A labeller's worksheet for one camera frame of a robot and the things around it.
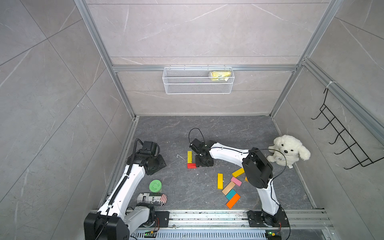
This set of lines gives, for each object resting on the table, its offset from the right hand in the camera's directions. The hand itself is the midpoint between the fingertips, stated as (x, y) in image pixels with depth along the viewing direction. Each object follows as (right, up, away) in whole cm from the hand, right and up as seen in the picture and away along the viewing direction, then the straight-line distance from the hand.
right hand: (201, 164), depth 92 cm
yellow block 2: (+11, -8, -6) cm, 15 cm away
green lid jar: (-26, -9, -12) cm, 30 cm away
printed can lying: (-25, -14, -16) cm, 33 cm away
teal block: (+16, -14, -12) cm, 24 cm away
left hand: (-22, +4, -11) cm, 25 cm away
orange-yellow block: (+15, +4, -37) cm, 40 cm away
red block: (-6, -1, -1) cm, 6 cm away
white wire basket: (-2, +56, +9) cm, 56 cm away
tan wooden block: (+15, -11, -10) cm, 21 cm away
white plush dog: (+47, +10, -12) cm, 49 cm away
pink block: (+19, -7, -9) cm, 23 cm away
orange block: (+15, -17, -14) cm, 27 cm away
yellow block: (-8, +4, +3) cm, 9 cm away
